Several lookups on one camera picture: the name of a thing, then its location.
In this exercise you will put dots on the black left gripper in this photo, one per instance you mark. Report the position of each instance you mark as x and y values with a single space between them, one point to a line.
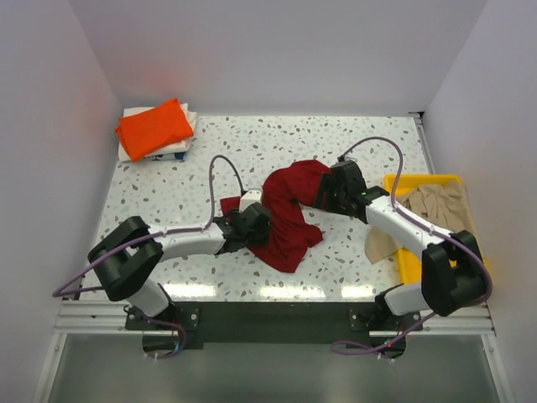
260 238

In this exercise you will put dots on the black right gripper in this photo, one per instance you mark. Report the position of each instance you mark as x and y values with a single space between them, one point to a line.
326 185

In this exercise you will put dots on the dark red t-shirt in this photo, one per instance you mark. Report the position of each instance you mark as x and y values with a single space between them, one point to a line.
285 192

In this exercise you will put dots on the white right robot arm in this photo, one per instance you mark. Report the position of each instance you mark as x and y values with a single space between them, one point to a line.
453 273

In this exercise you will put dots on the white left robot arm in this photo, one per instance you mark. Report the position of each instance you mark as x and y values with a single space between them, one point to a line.
124 260

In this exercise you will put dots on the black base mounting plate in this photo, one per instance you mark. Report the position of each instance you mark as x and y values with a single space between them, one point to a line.
197 323

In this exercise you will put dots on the beige t-shirt in bin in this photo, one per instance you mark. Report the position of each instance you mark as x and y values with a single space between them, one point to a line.
444 206

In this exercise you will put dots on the folded white t-shirt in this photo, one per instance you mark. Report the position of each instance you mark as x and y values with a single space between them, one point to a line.
174 151

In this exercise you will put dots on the folded orange t-shirt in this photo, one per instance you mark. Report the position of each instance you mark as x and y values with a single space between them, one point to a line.
143 133

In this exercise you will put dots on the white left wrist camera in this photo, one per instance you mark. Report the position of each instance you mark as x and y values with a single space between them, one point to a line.
250 197

